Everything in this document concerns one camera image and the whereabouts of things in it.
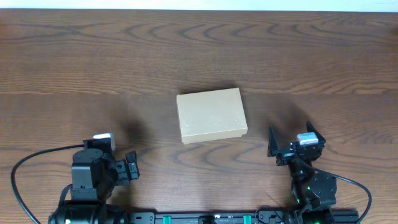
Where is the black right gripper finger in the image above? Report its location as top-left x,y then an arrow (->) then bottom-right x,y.
267,127 -> 279,157
306,121 -> 326,144

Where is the cardboard box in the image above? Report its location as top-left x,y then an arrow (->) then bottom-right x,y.
176,88 -> 248,144

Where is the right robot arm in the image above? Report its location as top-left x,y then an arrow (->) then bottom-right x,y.
268,121 -> 337,224

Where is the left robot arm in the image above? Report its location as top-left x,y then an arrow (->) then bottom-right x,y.
48,133 -> 283,224

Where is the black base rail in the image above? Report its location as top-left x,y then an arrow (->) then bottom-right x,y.
124,210 -> 360,224

